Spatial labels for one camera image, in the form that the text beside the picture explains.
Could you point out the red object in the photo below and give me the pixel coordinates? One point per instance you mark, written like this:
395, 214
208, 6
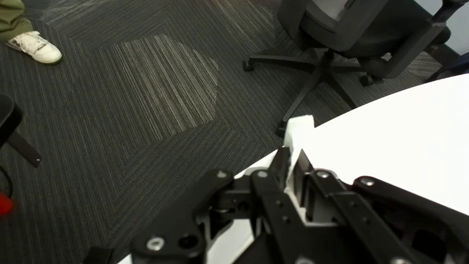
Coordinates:
4, 203

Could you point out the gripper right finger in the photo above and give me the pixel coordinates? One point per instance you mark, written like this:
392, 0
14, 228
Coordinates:
366, 216

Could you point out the black stand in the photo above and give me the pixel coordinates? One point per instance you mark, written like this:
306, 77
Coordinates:
9, 113

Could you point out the dark blue chair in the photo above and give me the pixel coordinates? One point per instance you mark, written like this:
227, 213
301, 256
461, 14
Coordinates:
456, 64

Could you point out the white paper towel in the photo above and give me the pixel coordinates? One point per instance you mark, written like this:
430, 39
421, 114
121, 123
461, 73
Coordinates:
298, 128

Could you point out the person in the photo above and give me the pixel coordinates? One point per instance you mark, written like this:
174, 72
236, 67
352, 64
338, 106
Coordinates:
34, 46

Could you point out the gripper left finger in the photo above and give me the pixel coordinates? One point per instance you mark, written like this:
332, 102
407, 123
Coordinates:
176, 220

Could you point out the black office chair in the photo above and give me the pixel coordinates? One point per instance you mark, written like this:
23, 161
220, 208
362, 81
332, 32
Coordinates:
340, 25

